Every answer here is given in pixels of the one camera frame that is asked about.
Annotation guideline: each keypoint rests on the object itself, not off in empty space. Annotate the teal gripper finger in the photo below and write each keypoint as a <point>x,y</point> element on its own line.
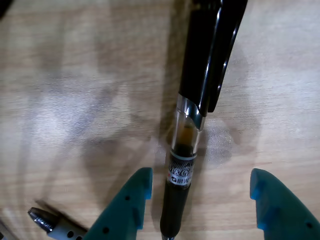
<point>282,212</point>
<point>125,205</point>

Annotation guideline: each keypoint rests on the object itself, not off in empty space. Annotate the black gel pen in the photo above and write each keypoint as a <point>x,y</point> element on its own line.
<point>200,50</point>

